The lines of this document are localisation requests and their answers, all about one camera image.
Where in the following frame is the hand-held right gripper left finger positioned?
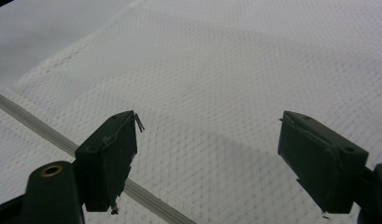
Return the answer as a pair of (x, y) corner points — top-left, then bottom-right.
(74, 110), (146, 216)

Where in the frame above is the white mesh laundry bag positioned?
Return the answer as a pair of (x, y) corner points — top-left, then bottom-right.
(0, 0), (382, 224)

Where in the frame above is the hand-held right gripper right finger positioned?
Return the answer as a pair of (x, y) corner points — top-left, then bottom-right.
(276, 110), (370, 215)

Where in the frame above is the wooden framed work board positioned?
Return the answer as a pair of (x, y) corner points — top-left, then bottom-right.
(0, 0), (136, 94)

